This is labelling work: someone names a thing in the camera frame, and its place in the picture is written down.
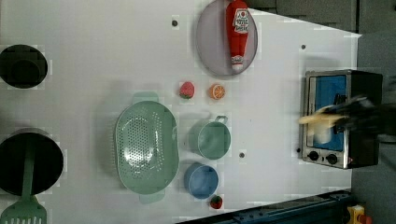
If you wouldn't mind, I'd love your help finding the yellow red clamp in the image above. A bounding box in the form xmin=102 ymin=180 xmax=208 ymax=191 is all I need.
xmin=347 ymin=204 xmax=373 ymax=224

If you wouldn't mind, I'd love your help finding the blue bowl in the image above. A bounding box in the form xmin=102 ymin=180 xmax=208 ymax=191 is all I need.
xmin=184 ymin=162 xmax=219 ymax=200

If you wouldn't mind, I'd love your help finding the green oval colander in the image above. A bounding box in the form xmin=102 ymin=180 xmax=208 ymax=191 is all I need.
xmin=114 ymin=91 xmax=179 ymax=204

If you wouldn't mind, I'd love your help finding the large black round pan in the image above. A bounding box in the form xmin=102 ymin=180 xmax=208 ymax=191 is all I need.
xmin=0 ymin=128 xmax=64 ymax=196

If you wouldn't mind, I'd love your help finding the green cup with handle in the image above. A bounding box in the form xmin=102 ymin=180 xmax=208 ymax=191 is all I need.
xmin=189 ymin=116 xmax=232 ymax=161

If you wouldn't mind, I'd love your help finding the silver black toaster oven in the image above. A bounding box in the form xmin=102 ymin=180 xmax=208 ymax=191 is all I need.
xmin=302 ymin=70 xmax=383 ymax=169

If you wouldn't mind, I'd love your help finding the blue metal frame rail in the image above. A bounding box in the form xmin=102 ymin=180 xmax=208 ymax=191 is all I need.
xmin=178 ymin=190 xmax=355 ymax=224

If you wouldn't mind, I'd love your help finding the green slotted spatula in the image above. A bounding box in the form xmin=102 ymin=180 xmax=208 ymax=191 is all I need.
xmin=1 ymin=138 xmax=48 ymax=224

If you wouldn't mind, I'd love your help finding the red plush ketchup bottle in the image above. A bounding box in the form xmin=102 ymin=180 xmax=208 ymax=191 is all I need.
xmin=226 ymin=0 xmax=249 ymax=72

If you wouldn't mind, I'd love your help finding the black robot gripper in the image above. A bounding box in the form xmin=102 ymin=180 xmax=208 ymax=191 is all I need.
xmin=332 ymin=96 xmax=396 ymax=135

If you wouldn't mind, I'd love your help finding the grey round plate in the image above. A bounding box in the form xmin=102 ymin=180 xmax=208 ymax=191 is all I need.
xmin=195 ymin=0 xmax=258 ymax=76

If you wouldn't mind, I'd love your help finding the small red strawberry toy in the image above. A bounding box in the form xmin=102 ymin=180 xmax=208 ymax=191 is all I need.
xmin=210 ymin=195 xmax=223 ymax=209

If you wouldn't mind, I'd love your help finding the small black round pot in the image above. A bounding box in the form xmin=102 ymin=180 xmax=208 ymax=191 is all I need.
xmin=0 ymin=45 xmax=49 ymax=89

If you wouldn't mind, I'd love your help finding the orange slice toy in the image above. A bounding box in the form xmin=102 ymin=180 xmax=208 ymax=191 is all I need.
xmin=208 ymin=84 xmax=226 ymax=100

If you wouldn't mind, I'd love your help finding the plush peeled banana toy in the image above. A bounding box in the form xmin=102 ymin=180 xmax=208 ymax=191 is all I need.
xmin=298 ymin=105 xmax=346 ymax=144

